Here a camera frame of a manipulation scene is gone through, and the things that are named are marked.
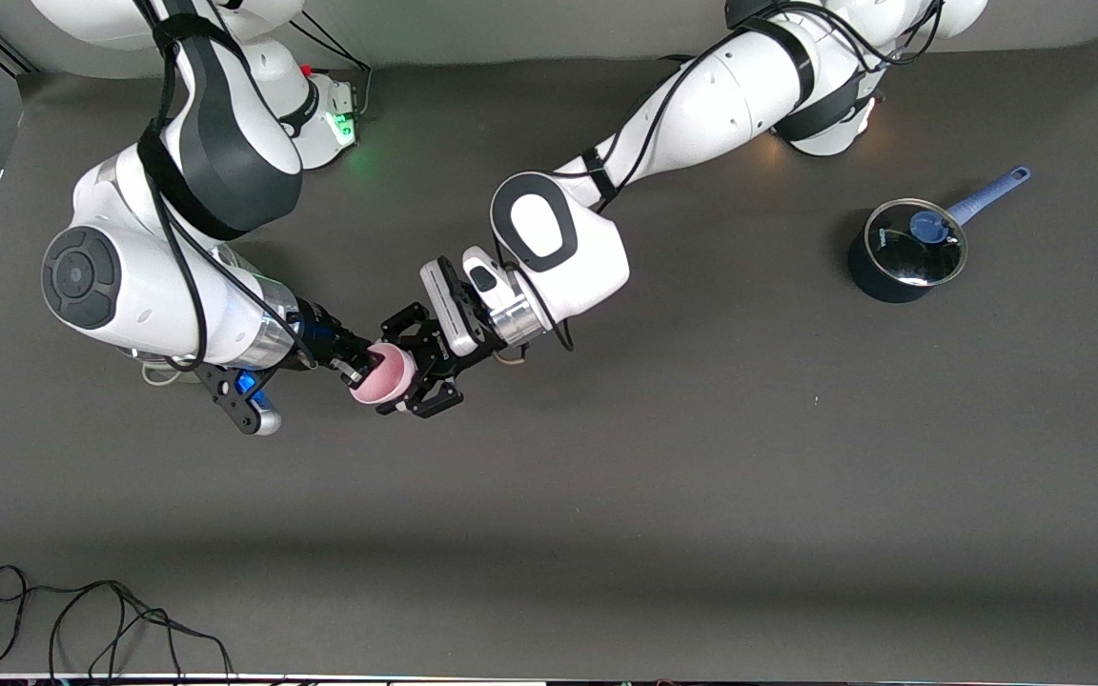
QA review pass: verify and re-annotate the pink plastic cup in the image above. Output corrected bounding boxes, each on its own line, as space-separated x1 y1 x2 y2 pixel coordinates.
349 343 417 406

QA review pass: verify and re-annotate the dark grey table cloth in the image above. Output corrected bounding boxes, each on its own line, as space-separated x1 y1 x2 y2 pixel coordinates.
0 43 1098 682

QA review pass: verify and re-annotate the dark blue saucepan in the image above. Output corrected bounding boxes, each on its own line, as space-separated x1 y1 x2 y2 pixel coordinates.
846 166 1033 304

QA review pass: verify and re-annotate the glass lid with blue knob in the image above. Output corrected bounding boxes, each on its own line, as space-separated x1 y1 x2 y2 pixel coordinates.
864 198 969 288

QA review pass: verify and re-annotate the black arm-mounted cable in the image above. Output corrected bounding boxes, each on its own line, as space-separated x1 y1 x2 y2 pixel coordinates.
549 0 941 355
134 0 321 373

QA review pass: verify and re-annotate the grey-green two-handled pot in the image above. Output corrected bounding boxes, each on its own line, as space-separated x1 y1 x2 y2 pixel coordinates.
125 243 274 387

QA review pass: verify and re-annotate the loose thin black cable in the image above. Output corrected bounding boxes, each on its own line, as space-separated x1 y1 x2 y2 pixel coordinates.
0 565 235 682

